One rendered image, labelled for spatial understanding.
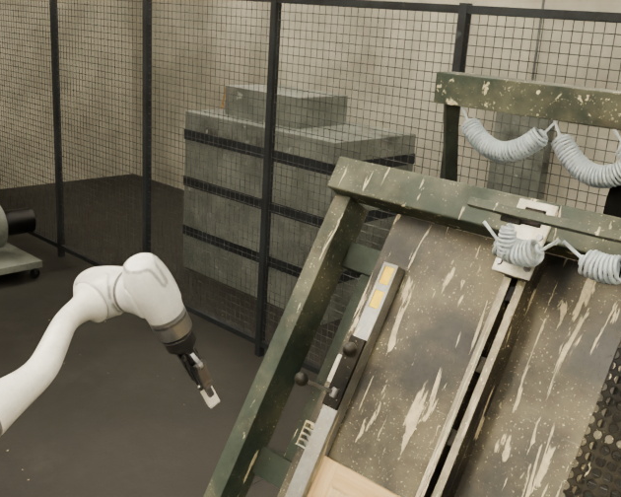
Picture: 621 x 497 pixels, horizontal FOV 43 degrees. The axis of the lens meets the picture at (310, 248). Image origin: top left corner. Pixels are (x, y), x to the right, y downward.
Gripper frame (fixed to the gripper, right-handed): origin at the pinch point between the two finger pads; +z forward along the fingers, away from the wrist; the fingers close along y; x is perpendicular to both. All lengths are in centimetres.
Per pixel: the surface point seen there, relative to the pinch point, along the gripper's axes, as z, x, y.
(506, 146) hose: -4, -118, 2
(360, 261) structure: 5, -61, 12
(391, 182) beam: -17, -73, 2
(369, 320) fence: 8.8, -46.3, -6.2
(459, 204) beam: -14, -75, -20
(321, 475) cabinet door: 34.2, -12.9, -12.9
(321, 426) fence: 25.7, -20.6, -7.8
